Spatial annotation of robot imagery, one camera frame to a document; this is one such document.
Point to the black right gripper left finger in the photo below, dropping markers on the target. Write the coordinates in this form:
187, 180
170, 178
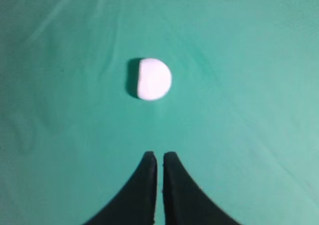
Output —
135, 203

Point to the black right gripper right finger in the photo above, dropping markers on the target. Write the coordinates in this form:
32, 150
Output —
184, 202

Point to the green tablecloth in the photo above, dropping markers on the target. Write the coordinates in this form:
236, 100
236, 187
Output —
242, 112

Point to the small white earphone case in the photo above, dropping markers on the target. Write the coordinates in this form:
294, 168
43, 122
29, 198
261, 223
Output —
154, 79

